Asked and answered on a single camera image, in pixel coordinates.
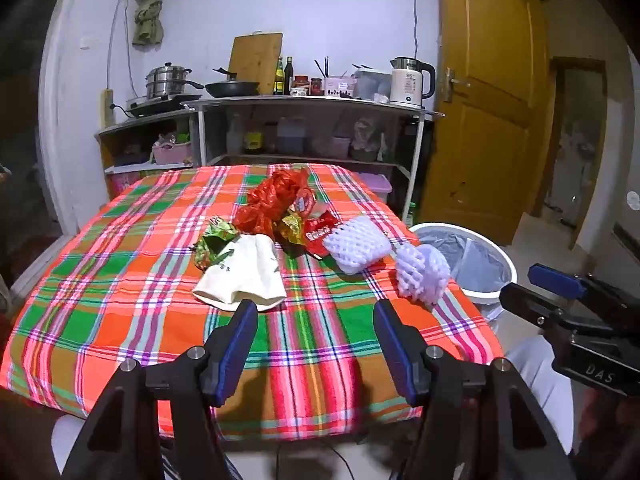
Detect white paper bag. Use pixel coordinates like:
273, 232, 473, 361
192, 234, 287, 311

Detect black induction cooker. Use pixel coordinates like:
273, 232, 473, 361
125, 93, 201, 117

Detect hanging green cloth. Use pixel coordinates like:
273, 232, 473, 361
131, 0, 166, 47

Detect yellow wooden door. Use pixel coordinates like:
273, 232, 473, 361
425, 0, 548, 246

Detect white electric kettle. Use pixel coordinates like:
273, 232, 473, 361
389, 56, 437, 109

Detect plaid tablecloth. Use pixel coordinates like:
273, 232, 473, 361
0, 162, 505, 441

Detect crumpled plastic bags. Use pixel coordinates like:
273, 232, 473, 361
350, 117, 383, 161

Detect white trash bin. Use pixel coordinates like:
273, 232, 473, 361
409, 221, 517, 321

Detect steel steamer pot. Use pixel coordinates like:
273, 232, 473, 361
145, 62, 205, 100

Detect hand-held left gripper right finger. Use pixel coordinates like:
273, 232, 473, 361
372, 300, 576, 480

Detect cooking oil bottle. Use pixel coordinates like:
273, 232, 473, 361
243, 115, 265, 155

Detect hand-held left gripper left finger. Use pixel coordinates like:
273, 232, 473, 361
60, 299, 259, 480

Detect pink lidded storage box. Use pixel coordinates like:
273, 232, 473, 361
356, 173, 393, 206

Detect pink plastic basket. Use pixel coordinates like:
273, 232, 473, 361
151, 140, 193, 166

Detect green snack wrapper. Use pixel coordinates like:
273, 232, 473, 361
192, 216, 242, 271

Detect red plastic bag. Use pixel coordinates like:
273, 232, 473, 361
234, 167, 317, 236

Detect white foam fruit net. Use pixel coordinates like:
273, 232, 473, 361
395, 244, 452, 307
322, 215, 392, 276

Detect clear plastic container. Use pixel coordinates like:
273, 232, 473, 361
354, 69, 392, 102

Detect clear bin liner bag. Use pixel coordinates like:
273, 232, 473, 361
417, 227, 511, 293

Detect low wooden shelf unit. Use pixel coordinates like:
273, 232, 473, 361
95, 110, 201, 201

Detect black frying pan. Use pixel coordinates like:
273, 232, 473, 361
204, 67, 261, 99

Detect red snack packet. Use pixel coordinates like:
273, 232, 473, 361
302, 211, 343, 261

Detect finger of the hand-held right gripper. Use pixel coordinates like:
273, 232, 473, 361
499, 283, 621, 341
527, 263, 640, 313

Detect white metal kitchen rack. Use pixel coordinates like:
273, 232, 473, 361
182, 95, 446, 211

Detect pink utensil box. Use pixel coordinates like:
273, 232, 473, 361
322, 76, 357, 98

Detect grey plastic canister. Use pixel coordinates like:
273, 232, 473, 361
276, 117, 306, 156

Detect clear plastic bottle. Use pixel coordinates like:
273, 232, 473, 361
226, 112, 244, 155

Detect wooden cutting board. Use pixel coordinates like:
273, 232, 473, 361
228, 32, 284, 93

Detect yellow brown wrapper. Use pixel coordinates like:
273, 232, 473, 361
277, 214, 307, 256

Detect brass door handle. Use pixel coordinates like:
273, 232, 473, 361
442, 66, 472, 106

